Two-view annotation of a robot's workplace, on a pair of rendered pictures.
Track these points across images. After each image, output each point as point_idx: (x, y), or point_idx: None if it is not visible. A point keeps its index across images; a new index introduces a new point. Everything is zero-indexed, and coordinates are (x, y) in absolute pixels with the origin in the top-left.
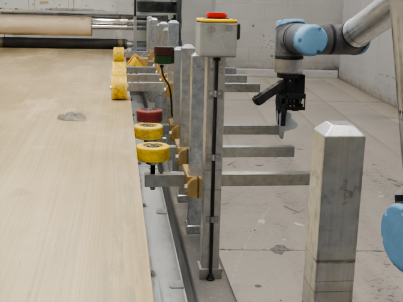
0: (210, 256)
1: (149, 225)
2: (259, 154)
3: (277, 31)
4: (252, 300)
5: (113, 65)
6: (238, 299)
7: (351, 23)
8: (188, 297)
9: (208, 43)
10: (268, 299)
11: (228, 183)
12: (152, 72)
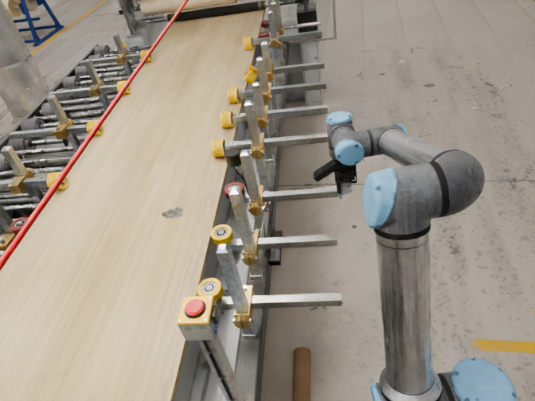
0: None
1: None
2: (309, 245)
3: (327, 127)
4: (347, 243)
5: (227, 94)
6: (337, 243)
7: (384, 144)
8: None
9: (189, 335)
10: (359, 242)
11: (270, 306)
12: None
